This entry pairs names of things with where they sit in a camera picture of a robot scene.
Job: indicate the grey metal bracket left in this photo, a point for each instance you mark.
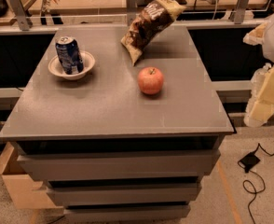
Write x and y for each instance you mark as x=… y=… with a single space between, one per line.
x=22 y=18

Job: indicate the brown chip bag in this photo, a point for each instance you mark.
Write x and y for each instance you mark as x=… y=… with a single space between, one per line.
x=153 y=19

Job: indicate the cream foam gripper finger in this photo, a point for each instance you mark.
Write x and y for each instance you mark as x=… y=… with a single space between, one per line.
x=256 y=36
x=260 y=107

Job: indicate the grey metal bracket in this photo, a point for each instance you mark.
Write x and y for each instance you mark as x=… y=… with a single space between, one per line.
x=22 y=18
x=131 y=11
x=238 y=13

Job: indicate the black power adapter with cable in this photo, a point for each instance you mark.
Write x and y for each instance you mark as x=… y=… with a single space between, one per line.
x=247 y=163

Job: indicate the grey metal bracket right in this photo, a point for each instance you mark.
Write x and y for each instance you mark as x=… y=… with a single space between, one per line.
x=238 y=13

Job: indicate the white paper bowl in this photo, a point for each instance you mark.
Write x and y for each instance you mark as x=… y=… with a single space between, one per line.
x=55 y=67

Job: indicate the grey drawer cabinet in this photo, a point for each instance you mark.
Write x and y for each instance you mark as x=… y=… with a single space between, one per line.
x=108 y=151

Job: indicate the blue pepsi can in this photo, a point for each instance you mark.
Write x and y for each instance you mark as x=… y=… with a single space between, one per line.
x=69 y=55

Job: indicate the red apple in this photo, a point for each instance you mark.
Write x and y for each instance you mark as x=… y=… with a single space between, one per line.
x=150 y=80

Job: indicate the grey metal bracket middle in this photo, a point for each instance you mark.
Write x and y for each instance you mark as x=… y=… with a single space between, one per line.
x=131 y=11

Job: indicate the cardboard box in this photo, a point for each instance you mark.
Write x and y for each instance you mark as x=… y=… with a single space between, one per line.
x=23 y=191

